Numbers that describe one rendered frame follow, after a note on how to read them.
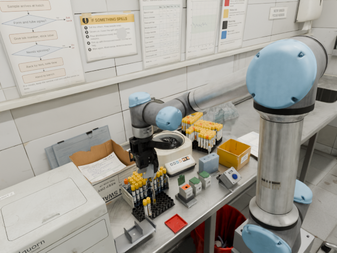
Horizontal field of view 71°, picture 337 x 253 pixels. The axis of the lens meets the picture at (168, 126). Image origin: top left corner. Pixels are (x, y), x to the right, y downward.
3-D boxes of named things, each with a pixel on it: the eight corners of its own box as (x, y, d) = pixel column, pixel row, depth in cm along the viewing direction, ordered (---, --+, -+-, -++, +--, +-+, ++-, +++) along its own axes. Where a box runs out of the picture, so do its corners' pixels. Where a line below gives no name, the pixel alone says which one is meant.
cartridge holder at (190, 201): (188, 208, 103) (188, 202, 102) (174, 197, 109) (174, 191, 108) (197, 202, 106) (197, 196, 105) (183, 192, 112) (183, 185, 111)
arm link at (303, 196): (307, 214, 76) (319, 181, 70) (295, 242, 67) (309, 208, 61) (269, 196, 83) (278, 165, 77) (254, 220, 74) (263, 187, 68)
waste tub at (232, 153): (236, 172, 123) (238, 156, 119) (215, 162, 132) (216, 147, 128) (249, 161, 132) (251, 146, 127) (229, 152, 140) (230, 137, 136)
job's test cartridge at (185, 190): (186, 202, 104) (186, 191, 102) (179, 197, 108) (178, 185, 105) (192, 198, 107) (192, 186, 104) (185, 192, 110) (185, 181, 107)
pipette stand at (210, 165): (205, 180, 119) (205, 163, 115) (196, 172, 125) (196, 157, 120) (220, 172, 124) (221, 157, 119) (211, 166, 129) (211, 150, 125)
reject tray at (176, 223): (175, 234, 92) (175, 232, 91) (164, 223, 97) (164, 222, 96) (187, 224, 96) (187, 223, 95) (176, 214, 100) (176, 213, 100)
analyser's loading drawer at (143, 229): (108, 266, 79) (106, 256, 77) (100, 252, 84) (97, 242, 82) (157, 232, 91) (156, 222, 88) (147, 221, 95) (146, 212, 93)
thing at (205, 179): (205, 189, 113) (205, 178, 110) (198, 184, 116) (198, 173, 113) (210, 185, 115) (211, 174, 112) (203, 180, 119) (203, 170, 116)
